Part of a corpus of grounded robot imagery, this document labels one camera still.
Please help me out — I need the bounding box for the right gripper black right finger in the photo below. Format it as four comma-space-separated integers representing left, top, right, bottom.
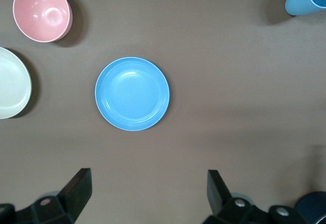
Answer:
203, 169, 314, 224

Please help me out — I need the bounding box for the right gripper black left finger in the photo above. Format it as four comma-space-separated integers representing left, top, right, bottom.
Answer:
0, 167, 93, 224

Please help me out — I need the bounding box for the blue plate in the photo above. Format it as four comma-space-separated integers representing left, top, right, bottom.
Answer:
94, 57, 171, 131

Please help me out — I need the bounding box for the brown table cover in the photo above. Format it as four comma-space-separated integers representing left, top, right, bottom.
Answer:
0, 0, 326, 224

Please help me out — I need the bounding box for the beige plate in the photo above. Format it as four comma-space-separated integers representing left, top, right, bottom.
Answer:
0, 46, 33, 120

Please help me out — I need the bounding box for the pink bowl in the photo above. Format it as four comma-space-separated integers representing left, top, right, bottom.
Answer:
12, 0, 73, 43

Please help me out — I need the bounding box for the dark pot with blue handle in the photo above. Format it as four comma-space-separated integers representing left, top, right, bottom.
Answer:
294, 191, 326, 224

